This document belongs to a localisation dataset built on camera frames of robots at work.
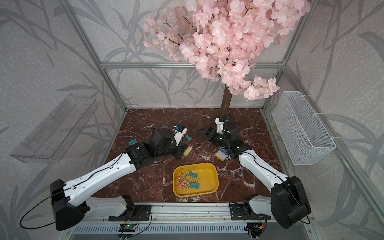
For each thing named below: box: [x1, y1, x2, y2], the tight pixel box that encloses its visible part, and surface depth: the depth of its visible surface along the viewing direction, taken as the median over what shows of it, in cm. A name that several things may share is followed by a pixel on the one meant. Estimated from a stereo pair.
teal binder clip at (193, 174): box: [187, 171, 199, 179], surface depth 86 cm
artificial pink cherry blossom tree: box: [143, 0, 311, 118], surface depth 50 cm
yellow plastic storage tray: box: [172, 163, 219, 197], surface depth 84 cm
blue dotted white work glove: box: [214, 146, 230, 162], surface depth 96 cm
